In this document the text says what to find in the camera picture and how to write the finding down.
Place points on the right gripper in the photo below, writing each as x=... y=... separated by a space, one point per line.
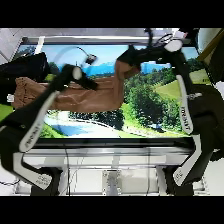
x=128 y=56

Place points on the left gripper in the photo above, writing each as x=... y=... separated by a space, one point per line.
x=89 y=83

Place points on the tan long-sleeved garment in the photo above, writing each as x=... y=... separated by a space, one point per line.
x=90 y=96

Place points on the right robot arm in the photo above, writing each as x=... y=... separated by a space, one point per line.
x=186 y=100

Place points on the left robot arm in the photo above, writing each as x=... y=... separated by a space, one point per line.
x=33 y=130

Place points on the black garment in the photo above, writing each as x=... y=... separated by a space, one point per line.
x=23 y=71

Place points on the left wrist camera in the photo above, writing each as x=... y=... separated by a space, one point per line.
x=90 y=59

